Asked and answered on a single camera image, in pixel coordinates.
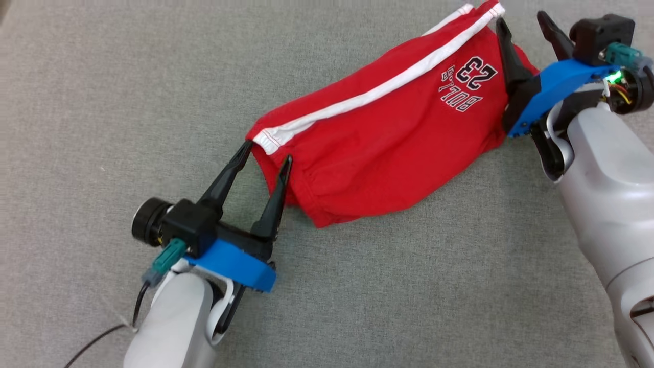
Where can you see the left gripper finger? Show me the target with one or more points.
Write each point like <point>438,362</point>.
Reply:
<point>273,209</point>
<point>225,179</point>

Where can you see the grey fabric work surface cover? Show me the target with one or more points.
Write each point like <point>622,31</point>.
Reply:
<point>102,102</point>

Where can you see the red shorts with Bulls print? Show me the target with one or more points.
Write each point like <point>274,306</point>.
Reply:
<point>368,143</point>

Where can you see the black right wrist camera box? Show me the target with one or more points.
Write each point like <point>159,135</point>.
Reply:
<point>598,36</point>

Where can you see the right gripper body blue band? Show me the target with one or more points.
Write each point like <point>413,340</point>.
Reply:
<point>557,82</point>

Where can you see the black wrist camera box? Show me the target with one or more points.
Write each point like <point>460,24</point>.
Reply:
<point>598,36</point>
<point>191,225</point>

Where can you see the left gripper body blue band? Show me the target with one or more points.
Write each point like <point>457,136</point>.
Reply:
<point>230,263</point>

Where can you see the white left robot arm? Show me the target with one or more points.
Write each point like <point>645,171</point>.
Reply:
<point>173,327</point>

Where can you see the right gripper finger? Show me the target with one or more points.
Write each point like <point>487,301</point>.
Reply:
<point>513,64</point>
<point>559,41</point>

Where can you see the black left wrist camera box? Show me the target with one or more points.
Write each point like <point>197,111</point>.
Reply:
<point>191,225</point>

